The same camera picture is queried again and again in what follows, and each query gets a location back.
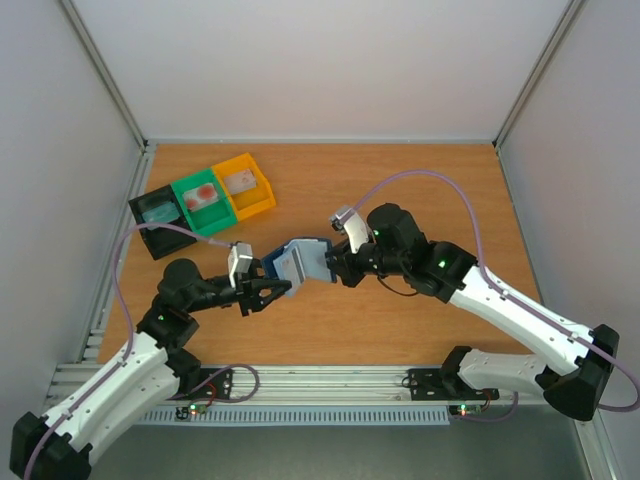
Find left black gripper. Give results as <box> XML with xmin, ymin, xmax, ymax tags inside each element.
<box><xmin>186</xmin><ymin>258</ymin><xmax>292</xmax><ymax>317</ymax></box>

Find grey slotted cable duct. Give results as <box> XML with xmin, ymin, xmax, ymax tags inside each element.
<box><xmin>138</xmin><ymin>406</ymin><xmax>450</xmax><ymax>428</ymax></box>

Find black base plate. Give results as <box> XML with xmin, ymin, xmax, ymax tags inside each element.
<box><xmin>171</xmin><ymin>368</ymin><xmax>234</xmax><ymax>401</ymax></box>
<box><xmin>401</xmin><ymin>368</ymin><xmax>500</xmax><ymax>402</ymax></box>

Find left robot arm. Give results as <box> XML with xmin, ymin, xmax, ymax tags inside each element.
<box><xmin>9</xmin><ymin>259</ymin><xmax>291</xmax><ymax>479</ymax></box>

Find black plastic bin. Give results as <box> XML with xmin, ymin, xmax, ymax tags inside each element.
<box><xmin>128</xmin><ymin>185</ymin><xmax>196</xmax><ymax>260</ymax></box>

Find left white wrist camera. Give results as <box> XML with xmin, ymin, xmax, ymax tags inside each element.
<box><xmin>227</xmin><ymin>242</ymin><xmax>253</xmax><ymax>289</ymax></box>

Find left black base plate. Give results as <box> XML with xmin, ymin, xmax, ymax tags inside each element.
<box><xmin>171</xmin><ymin>368</ymin><xmax>234</xmax><ymax>401</ymax></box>

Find aluminium front rail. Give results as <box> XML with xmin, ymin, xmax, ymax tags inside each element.
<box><xmin>44</xmin><ymin>363</ymin><xmax>513</xmax><ymax>408</ymax></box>

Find blue card holder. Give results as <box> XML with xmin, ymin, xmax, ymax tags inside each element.
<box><xmin>261</xmin><ymin>237</ymin><xmax>337</xmax><ymax>297</ymax></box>

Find card in yellow bin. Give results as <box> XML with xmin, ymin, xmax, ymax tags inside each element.
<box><xmin>223</xmin><ymin>169</ymin><xmax>258</xmax><ymax>195</ymax></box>

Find yellow plastic bin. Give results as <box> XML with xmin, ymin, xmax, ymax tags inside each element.
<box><xmin>212</xmin><ymin>153</ymin><xmax>276</xmax><ymax>221</ymax></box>

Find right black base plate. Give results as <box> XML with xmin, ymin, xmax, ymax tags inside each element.
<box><xmin>401</xmin><ymin>368</ymin><xmax>500</xmax><ymax>402</ymax></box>

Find red white card in bin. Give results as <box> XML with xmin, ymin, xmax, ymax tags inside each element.
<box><xmin>182</xmin><ymin>182</ymin><xmax>219</xmax><ymax>212</ymax></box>

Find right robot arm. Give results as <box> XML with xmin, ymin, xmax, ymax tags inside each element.
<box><xmin>325</xmin><ymin>203</ymin><xmax>619</xmax><ymax>421</ymax></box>

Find green plastic bin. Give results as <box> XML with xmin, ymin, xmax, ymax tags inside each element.
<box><xmin>170</xmin><ymin>168</ymin><xmax>238</xmax><ymax>236</ymax></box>

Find teal card in black bin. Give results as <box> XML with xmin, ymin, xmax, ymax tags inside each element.
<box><xmin>142</xmin><ymin>202</ymin><xmax>180</xmax><ymax>223</ymax></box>

